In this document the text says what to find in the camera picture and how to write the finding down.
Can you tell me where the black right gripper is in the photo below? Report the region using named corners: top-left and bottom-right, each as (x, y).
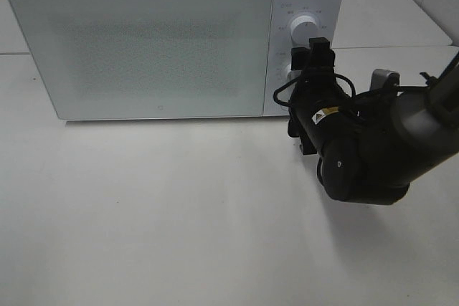
top-left (288, 37), bottom-right (354, 120)

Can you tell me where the white microwave knob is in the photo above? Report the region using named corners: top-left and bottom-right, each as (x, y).
top-left (290, 14), bottom-right (318, 45)
top-left (283, 64), bottom-right (299, 82)

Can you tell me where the white microwave door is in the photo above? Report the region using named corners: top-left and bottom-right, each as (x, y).
top-left (9, 0), bottom-right (271, 120)

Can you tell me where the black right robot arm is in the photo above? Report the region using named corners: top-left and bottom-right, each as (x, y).
top-left (287, 37), bottom-right (458, 205)

